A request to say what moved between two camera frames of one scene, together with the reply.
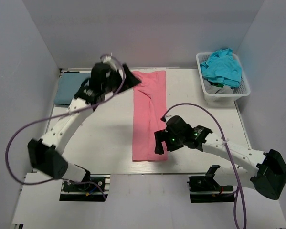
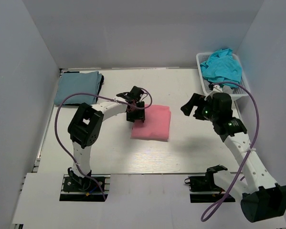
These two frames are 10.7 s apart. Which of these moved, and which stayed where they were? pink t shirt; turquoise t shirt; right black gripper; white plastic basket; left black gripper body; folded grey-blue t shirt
Moved: left black gripper body; right black gripper; pink t shirt
Stayed: white plastic basket; turquoise t shirt; folded grey-blue t shirt
